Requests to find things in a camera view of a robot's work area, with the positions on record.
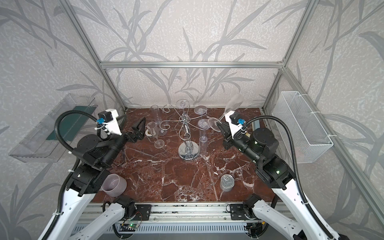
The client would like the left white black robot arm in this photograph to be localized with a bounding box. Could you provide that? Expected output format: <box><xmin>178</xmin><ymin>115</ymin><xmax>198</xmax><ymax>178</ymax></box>
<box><xmin>39</xmin><ymin>111</ymin><xmax>146</xmax><ymax>240</ymax></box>

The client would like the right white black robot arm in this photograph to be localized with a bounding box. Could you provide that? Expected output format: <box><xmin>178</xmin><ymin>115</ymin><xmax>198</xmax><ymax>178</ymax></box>
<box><xmin>217</xmin><ymin>122</ymin><xmax>348</xmax><ymax>240</ymax></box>

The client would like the white tape roll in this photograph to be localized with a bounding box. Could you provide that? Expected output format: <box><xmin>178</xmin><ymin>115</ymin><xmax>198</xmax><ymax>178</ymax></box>
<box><xmin>145</xmin><ymin>130</ymin><xmax>152</xmax><ymax>138</ymax></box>

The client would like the green mat in tray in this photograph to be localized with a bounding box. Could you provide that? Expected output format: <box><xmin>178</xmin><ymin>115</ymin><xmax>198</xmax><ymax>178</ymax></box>
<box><xmin>60</xmin><ymin>105</ymin><xmax>97</xmax><ymax>142</ymax></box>

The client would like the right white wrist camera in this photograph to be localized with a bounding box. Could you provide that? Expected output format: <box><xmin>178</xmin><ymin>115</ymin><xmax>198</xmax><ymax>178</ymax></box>
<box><xmin>225</xmin><ymin>111</ymin><xmax>247</xmax><ymax>140</ymax></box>

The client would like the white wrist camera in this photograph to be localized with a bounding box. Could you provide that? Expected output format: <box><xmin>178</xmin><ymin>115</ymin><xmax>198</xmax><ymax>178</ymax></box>
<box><xmin>225</xmin><ymin>111</ymin><xmax>247</xmax><ymax>140</ymax></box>
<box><xmin>95</xmin><ymin>109</ymin><xmax>122</xmax><ymax>136</ymax></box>

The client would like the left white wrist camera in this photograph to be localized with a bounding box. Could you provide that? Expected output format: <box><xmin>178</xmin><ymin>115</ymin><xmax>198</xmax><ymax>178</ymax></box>
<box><xmin>95</xmin><ymin>109</ymin><xmax>122</xmax><ymax>136</ymax></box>

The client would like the silver wire wine glass rack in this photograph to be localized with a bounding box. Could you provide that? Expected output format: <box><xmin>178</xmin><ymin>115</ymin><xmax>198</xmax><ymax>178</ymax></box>
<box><xmin>161</xmin><ymin>104</ymin><xmax>207</xmax><ymax>162</ymax></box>

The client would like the left black arm cable conduit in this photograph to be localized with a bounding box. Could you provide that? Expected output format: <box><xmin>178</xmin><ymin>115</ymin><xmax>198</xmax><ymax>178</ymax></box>
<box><xmin>41</xmin><ymin>109</ymin><xmax>100</xmax><ymax>240</ymax></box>

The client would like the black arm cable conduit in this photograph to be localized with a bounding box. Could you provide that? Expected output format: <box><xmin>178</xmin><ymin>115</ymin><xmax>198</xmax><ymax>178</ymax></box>
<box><xmin>41</xmin><ymin>109</ymin><xmax>100</xmax><ymax>240</ymax></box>
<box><xmin>239</xmin><ymin>115</ymin><xmax>335</xmax><ymax>240</ymax></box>

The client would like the aluminium frame crossbar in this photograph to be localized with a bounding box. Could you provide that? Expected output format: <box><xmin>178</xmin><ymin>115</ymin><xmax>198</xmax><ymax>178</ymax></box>
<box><xmin>100</xmin><ymin>62</ymin><xmax>283</xmax><ymax>69</ymax></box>

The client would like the white wire mesh basket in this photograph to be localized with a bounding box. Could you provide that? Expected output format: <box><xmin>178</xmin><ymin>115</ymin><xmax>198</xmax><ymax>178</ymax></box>
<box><xmin>272</xmin><ymin>91</ymin><xmax>334</xmax><ymax>164</ymax></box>

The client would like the right black arm cable conduit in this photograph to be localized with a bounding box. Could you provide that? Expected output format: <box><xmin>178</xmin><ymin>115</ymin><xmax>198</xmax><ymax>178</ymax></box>
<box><xmin>239</xmin><ymin>115</ymin><xmax>335</xmax><ymax>240</ymax></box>

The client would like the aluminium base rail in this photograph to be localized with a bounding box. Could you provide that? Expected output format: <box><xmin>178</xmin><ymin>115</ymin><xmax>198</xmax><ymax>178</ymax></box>
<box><xmin>74</xmin><ymin>201</ymin><xmax>317</xmax><ymax>235</ymax></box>

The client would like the clear plastic wall tray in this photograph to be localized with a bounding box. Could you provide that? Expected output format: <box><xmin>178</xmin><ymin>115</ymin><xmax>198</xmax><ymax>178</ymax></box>
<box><xmin>9</xmin><ymin>94</ymin><xmax>98</xmax><ymax>163</ymax></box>

